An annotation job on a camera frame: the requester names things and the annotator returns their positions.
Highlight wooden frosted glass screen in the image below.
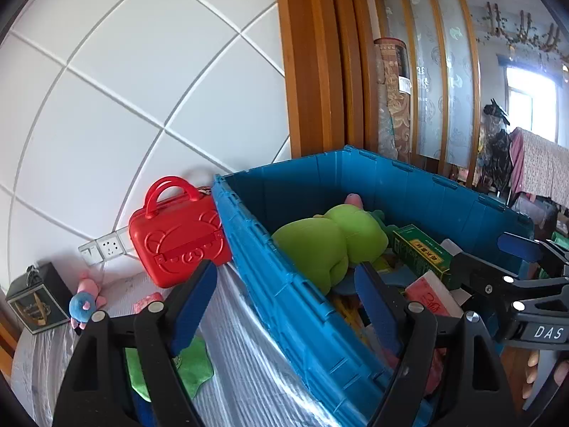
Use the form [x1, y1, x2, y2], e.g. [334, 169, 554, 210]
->
[365, 0, 483, 188]

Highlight bright window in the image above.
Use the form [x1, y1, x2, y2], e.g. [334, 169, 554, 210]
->
[504, 64, 563, 143]

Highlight curved wooden wall frame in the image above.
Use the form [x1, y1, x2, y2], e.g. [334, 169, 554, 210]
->
[273, 0, 383, 161]

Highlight white striped tablecloth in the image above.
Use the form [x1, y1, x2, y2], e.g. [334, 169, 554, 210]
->
[11, 262, 356, 427]

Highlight dark hanging clothes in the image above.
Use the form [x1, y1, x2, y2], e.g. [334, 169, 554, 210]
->
[480, 98, 514, 192]

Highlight white wall switch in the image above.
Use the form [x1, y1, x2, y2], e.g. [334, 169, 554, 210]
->
[79, 240, 103, 264]

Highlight pink floral cloth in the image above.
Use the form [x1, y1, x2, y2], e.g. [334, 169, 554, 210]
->
[509, 127, 569, 207]

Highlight green frog plush toy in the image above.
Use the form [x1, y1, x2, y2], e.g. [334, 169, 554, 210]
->
[271, 204, 398, 296]

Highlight blue plastic crate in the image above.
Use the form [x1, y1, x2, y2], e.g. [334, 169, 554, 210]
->
[211, 144, 534, 427]

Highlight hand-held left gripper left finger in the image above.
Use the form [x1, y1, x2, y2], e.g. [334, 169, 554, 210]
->
[52, 259, 218, 427]

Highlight hanging vine decoration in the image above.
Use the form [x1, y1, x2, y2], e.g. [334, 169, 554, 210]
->
[480, 2, 569, 58]

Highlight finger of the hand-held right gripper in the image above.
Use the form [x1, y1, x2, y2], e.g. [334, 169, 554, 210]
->
[497, 231, 569, 265]
[449, 251, 530, 312]

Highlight black gift box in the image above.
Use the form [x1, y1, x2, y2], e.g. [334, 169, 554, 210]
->
[5, 262, 74, 335]

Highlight red white soap box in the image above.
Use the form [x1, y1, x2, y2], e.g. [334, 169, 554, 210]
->
[404, 270, 465, 318]

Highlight patterned rolled carpet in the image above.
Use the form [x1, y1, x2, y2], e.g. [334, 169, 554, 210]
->
[373, 36, 412, 165]

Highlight green carton box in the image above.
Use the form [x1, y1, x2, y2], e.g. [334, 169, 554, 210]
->
[391, 223, 463, 290]

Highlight person's right hand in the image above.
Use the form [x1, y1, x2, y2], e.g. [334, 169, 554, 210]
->
[520, 349, 569, 403]

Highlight green cloth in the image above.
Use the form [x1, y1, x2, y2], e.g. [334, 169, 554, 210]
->
[124, 336, 215, 403]

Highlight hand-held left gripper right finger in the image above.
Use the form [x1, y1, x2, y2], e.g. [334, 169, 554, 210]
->
[353, 262, 521, 427]

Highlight red hard carry case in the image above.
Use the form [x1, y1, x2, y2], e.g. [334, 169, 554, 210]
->
[129, 176, 234, 289]

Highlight white wall power socket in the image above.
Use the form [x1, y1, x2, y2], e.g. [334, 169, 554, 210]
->
[95, 233, 125, 261]

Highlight blue and pink plush toy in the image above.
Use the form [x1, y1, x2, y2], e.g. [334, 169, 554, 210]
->
[69, 276, 107, 332]

